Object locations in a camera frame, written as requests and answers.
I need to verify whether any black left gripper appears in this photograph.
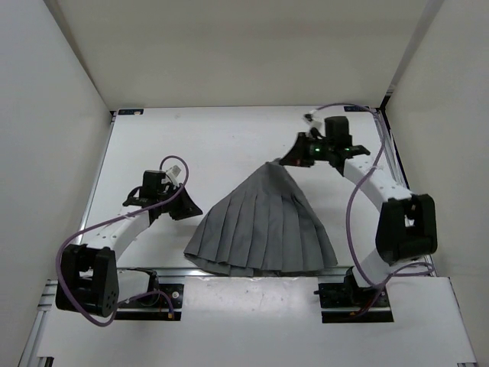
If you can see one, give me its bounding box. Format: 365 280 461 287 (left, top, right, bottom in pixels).
157 183 202 220

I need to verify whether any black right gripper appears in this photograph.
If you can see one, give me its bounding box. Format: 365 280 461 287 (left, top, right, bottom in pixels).
280 132 333 168

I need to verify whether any grey pleated skirt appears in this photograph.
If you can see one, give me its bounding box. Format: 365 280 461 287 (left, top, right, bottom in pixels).
184 161 338 277

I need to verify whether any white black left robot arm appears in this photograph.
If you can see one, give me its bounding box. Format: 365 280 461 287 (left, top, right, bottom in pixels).
56 165 202 326

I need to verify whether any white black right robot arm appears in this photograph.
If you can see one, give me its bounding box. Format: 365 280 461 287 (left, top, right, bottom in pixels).
280 113 438 306

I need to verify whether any blue label right corner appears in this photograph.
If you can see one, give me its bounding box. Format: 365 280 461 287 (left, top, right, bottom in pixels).
344 106 370 112

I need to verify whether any blue label corner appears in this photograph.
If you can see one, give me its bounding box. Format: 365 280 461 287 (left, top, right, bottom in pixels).
344 106 370 112
118 109 144 115

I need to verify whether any blue label left corner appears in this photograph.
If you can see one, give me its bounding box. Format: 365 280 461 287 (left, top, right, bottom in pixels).
118 109 144 115

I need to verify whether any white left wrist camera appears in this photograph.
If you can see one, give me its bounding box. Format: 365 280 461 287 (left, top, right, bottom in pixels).
165 165 181 187

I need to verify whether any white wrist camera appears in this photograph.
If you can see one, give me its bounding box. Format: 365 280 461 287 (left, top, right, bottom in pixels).
303 110 323 132
165 165 181 187

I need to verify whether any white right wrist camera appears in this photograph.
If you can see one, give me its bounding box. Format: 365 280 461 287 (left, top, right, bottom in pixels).
303 110 323 132

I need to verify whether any aluminium frame rail right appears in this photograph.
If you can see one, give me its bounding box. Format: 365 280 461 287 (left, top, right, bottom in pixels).
375 109 438 268

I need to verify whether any aluminium frame rail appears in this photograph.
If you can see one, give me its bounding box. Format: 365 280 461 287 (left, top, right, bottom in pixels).
17 110 118 367
375 109 438 268

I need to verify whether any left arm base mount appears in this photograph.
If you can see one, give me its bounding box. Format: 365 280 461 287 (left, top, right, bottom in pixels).
118 268 184 310

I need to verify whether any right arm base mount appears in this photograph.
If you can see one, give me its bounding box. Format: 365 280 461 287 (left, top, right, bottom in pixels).
314 269 394 323

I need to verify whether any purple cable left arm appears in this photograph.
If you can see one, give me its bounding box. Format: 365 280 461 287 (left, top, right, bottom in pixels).
56 154 190 327

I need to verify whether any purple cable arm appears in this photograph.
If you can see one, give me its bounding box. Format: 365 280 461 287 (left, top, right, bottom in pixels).
315 102 436 287
56 154 190 327

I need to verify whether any aluminium frame rail left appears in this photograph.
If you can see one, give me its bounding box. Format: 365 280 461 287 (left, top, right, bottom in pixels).
17 110 118 367

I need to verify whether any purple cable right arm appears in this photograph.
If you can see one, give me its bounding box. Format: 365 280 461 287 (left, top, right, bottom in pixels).
315 102 436 287

